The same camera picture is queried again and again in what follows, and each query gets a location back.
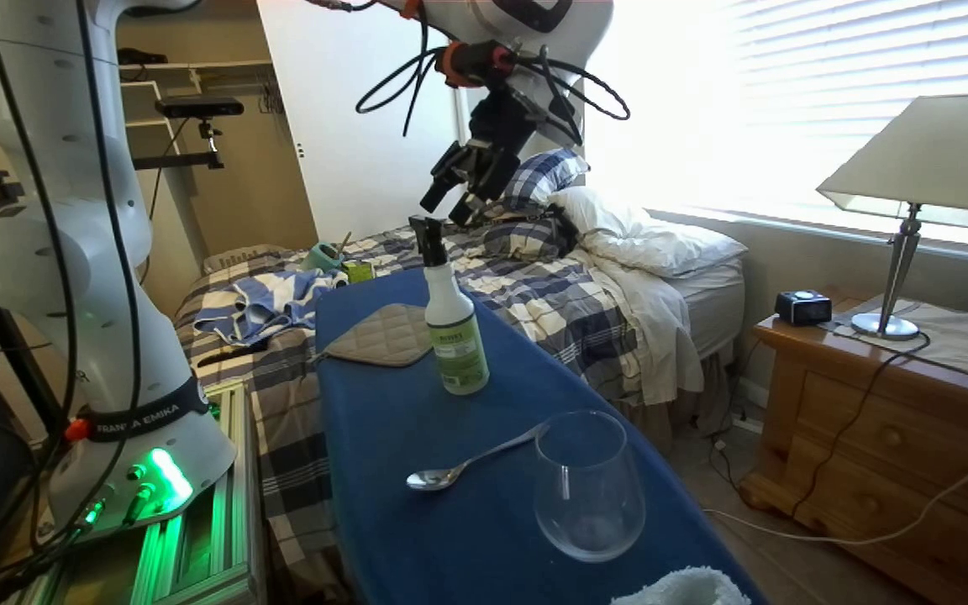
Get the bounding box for white pillow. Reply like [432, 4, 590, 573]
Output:
[553, 183, 748, 282]

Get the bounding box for blue white checked cloth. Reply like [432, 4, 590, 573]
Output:
[190, 267, 335, 350]

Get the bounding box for black stereo camera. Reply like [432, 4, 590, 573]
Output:
[157, 94, 250, 120]

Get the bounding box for white power cord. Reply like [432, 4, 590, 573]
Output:
[715, 407, 968, 552]

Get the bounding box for white closet door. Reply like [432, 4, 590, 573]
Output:
[253, 0, 463, 246]

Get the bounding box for small black alarm clock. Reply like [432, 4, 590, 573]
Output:
[773, 287, 832, 331]

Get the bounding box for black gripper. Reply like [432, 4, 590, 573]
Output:
[416, 85, 547, 231]

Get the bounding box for blue ironing board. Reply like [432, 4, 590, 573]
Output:
[311, 267, 773, 605]

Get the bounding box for white window blinds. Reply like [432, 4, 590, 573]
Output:
[730, 0, 968, 231]

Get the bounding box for beige quilted pot holder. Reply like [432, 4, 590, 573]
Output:
[311, 299, 438, 370]

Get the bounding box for clear stemless glass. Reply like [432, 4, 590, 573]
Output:
[531, 407, 649, 565]

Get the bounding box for white crumpled cloth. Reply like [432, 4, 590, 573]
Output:
[612, 565, 755, 605]

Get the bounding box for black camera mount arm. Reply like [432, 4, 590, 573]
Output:
[127, 113, 228, 176]

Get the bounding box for blue plaid blanket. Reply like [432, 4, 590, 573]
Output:
[174, 144, 649, 586]

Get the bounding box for orange cable wrap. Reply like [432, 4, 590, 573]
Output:
[432, 40, 518, 92]

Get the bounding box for white bed sheet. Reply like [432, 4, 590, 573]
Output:
[577, 250, 746, 409]

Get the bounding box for aluminium extrusion base frame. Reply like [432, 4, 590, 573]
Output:
[11, 373, 270, 605]

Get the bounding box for silver metal spoon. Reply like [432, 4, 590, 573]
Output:
[402, 419, 547, 498]

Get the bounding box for pale nightstand mat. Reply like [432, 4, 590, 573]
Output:
[829, 297, 968, 395]

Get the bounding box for wooden nightstand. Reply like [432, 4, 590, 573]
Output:
[738, 297, 968, 605]

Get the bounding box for cream shade table lamp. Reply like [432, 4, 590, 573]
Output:
[814, 92, 968, 343]

